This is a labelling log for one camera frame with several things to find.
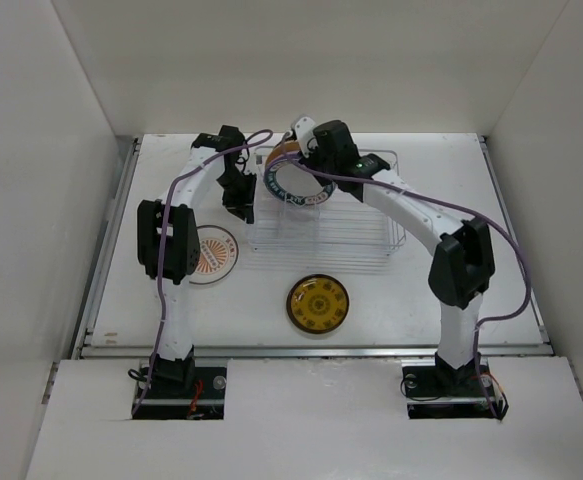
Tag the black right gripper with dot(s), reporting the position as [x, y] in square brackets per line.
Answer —
[314, 153]

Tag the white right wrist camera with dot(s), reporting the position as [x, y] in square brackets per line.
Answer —
[302, 129]

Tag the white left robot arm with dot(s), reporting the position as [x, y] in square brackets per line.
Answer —
[169, 248]

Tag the white wire dish rack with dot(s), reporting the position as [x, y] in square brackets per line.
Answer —
[341, 225]

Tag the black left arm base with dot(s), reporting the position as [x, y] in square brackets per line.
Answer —
[201, 399]

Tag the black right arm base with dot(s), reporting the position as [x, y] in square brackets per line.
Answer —
[433, 394]

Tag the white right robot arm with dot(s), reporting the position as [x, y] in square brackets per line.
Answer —
[462, 255]

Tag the green rimmed white plate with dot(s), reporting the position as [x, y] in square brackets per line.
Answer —
[290, 184]

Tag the tan plate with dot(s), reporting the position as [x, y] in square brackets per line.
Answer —
[286, 147]

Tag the yellow patterned plate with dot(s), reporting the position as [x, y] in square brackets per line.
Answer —
[317, 304]

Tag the white orange sunburst plate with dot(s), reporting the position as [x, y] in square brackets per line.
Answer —
[218, 257]

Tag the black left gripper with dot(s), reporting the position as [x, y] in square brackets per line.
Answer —
[243, 206]

